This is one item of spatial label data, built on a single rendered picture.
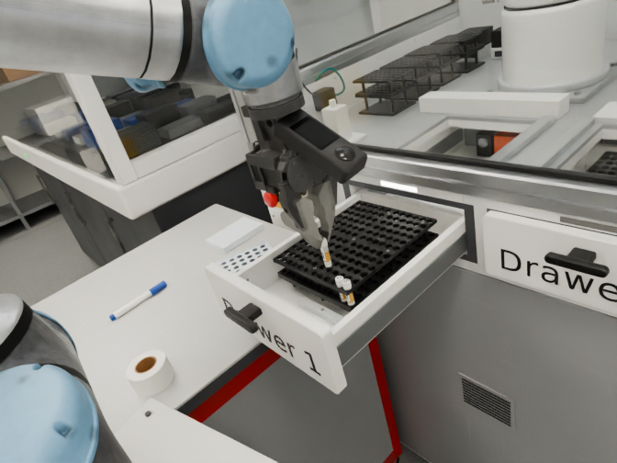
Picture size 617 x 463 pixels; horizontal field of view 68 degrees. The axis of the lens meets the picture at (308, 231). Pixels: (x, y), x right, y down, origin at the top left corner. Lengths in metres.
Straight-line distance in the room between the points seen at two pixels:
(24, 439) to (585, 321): 0.70
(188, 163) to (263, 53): 1.12
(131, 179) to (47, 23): 1.09
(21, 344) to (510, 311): 0.70
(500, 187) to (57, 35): 0.59
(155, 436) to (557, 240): 0.59
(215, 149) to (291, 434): 0.89
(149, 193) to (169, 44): 1.09
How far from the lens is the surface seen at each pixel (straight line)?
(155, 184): 1.44
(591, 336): 0.81
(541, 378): 0.93
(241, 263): 1.02
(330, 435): 1.15
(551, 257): 0.68
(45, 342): 0.55
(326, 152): 0.55
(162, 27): 0.36
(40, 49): 0.35
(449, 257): 0.78
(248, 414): 0.94
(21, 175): 4.93
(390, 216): 0.83
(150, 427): 0.70
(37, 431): 0.43
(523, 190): 0.71
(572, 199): 0.69
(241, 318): 0.66
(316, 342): 0.59
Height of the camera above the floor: 1.30
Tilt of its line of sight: 29 degrees down
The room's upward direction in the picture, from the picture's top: 16 degrees counter-clockwise
